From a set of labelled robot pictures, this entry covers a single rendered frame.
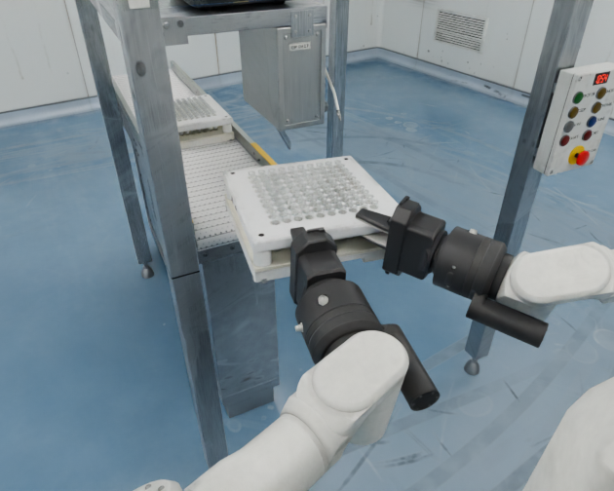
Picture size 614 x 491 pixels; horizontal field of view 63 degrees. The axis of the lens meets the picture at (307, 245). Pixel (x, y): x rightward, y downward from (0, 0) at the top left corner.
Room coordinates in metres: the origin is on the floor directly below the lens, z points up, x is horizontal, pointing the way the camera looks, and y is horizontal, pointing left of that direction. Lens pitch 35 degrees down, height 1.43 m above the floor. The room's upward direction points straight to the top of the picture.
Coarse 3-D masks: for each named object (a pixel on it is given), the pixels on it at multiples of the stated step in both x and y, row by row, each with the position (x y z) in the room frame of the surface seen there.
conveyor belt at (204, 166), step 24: (216, 144) 1.39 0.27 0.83; (240, 144) 1.39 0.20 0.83; (192, 168) 1.24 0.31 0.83; (216, 168) 1.24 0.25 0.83; (240, 168) 1.24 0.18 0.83; (192, 192) 1.10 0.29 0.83; (216, 192) 1.10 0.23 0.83; (192, 216) 0.98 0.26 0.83; (216, 216) 0.98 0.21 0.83; (216, 240) 0.92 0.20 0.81
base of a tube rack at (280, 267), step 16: (240, 224) 0.69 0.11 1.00; (240, 240) 0.66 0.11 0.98; (336, 240) 0.64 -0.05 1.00; (352, 240) 0.64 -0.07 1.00; (272, 256) 0.60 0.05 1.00; (288, 256) 0.60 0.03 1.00; (352, 256) 0.61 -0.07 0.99; (368, 256) 0.62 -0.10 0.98; (256, 272) 0.57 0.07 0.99; (272, 272) 0.57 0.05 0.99; (288, 272) 0.58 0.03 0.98
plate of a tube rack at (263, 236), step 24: (264, 168) 0.81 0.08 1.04; (360, 168) 0.81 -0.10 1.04; (240, 192) 0.72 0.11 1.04; (312, 192) 0.72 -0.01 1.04; (384, 192) 0.72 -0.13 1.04; (240, 216) 0.65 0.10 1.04; (264, 216) 0.64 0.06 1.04; (336, 216) 0.64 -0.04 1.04; (264, 240) 0.57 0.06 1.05; (288, 240) 0.58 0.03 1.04
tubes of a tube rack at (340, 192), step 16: (272, 176) 0.76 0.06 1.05; (288, 176) 0.76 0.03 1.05; (304, 176) 0.76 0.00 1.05; (320, 176) 0.76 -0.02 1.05; (336, 176) 0.76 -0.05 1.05; (272, 192) 0.70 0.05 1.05; (288, 192) 0.70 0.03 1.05; (304, 192) 0.70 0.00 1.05; (320, 192) 0.70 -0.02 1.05; (336, 192) 0.71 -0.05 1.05; (352, 192) 0.70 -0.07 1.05; (288, 208) 0.66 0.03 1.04; (304, 208) 0.65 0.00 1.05
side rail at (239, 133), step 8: (176, 64) 2.14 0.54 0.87; (176, 72) 2.10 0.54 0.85; (184, 72) 2.02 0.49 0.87; (184, 80) 1.99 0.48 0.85; (192, 80) 1.92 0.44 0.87; (192, 88) 1.88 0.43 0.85; (200, 88) 1.82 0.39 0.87; (232, 128) 1.46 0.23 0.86; (240, 128) 1.43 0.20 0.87; (240, 136) 1.39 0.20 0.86; (248, 136) 1.37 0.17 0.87; (248, 144) 1.33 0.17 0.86; (256, 152) 1.27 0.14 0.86; (264, 160) 1.22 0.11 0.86
